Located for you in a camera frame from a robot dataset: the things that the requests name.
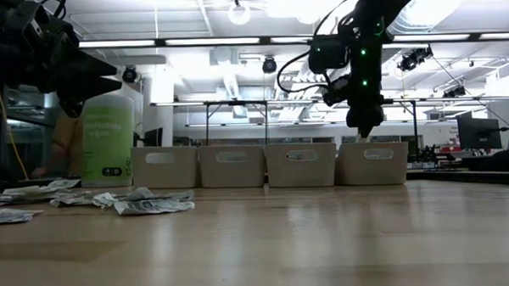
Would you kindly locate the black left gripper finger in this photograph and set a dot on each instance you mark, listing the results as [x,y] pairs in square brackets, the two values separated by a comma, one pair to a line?
[91,64]
[90,87]

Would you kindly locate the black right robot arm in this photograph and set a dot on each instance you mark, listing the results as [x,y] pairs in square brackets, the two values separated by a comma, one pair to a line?
[377,11]

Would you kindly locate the light grey plastic bin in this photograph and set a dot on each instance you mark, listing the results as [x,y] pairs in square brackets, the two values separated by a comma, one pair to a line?
[232,173]
[166,171]
[372,170]
[302,173]

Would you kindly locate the black framed workbench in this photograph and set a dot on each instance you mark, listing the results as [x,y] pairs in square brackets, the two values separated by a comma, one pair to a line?
[236,103]
[414,124]

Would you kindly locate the green wipes canister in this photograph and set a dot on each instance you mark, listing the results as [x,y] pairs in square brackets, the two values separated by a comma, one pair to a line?
[106,139]

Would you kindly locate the person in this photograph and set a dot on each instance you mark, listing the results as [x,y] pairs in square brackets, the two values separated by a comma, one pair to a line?
[67,141]

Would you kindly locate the small black monitor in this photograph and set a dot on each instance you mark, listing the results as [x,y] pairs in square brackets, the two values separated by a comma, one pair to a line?
[154,137]

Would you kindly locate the black hanging ceiling device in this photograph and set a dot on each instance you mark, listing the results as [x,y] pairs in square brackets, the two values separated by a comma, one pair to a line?
[454,92]

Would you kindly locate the black computer monitor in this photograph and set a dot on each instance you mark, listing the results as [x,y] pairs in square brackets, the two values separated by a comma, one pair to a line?
[479,133]

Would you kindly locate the overhead LED light bar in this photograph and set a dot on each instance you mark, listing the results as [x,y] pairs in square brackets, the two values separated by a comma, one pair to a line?
[213,41]

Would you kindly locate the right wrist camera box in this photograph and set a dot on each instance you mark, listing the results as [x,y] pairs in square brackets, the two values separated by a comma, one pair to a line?
[335,91]

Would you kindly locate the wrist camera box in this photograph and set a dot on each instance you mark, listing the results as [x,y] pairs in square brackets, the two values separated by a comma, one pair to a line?
[32,15]
[335,91]

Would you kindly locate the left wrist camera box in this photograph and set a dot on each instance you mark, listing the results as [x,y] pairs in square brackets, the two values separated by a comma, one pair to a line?
[32,15]

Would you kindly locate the silver ventilation duct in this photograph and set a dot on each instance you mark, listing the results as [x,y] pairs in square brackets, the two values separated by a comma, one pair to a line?
[397,25]

